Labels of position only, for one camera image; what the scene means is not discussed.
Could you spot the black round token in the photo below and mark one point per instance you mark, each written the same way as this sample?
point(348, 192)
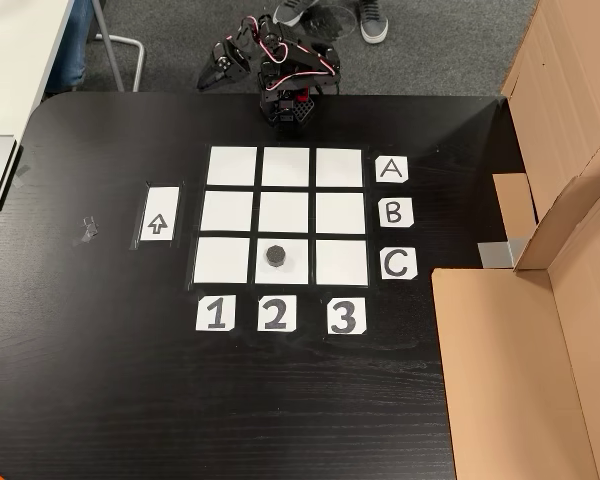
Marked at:
point(275, 255)

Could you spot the white square paper sheet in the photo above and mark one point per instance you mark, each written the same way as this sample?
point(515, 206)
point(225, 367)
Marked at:
point(227, 211)
point(222, 260)
point(231, 166)
point(285, 166)
point(342, 263)
point(297, 275)
point(340, 213)
point(283, 212)
point(339, 168)

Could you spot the red black bar clamp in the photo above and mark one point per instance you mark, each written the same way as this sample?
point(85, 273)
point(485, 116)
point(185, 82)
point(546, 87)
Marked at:
point(300, 95)

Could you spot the person's foot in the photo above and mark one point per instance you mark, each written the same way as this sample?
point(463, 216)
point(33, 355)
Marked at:
point(372, 22)
point(292, 10)

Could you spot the grey metal table leg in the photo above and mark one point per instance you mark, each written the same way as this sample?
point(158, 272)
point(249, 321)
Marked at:
point(111, 55)

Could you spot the person's leg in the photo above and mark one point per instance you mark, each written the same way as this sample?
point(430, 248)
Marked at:
point(72, 45)

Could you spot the paper sheet with arrow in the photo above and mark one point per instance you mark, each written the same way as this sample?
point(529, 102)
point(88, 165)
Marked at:
point(157, 215)

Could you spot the paper sheet with letter A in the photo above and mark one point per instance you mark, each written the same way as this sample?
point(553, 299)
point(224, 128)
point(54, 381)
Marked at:
point(392, 170)

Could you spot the white table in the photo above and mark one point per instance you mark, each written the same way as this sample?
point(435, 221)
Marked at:
point(20, 50)

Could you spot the crumpled grey tape piece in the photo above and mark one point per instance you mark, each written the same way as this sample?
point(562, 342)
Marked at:
point(86, 231)

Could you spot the paper sheet with letter B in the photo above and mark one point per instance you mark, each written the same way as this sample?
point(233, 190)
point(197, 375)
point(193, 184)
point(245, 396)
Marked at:
point(395, 213)

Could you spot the flat grey tape piece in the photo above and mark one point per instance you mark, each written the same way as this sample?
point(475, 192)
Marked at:
point(22, 175)

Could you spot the paper sheet with number 1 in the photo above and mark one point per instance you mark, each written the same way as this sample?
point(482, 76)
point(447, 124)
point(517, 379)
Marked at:
point(215, 313)

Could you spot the paper sheet with number 2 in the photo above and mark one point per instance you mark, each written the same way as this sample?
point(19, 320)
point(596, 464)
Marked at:
point(277, 313)

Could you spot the paper sheet with letter C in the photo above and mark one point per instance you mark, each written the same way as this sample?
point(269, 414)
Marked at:
point(399, 264)

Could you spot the paper sheet with number 3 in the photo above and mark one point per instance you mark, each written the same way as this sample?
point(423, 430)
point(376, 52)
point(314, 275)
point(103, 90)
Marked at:
point(347, 316)

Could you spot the grey tape strip on cardboard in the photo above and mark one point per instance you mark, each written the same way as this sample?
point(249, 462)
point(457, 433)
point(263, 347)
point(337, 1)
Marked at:
point(497, 254)

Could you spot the brown cardboard panel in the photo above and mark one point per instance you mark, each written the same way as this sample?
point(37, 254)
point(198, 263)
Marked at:
point(570, 100)
point(505, 375)

